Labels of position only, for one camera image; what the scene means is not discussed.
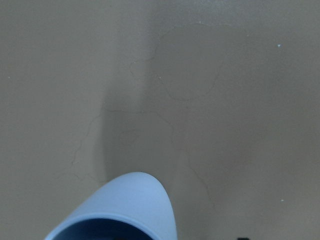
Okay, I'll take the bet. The light blue plastic cup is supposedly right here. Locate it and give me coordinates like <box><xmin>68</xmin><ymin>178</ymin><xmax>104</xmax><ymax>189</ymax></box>
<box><xmin>46</xmin><ymin>172</ymin><xmax>178</xmax><ymax>240</ymax></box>

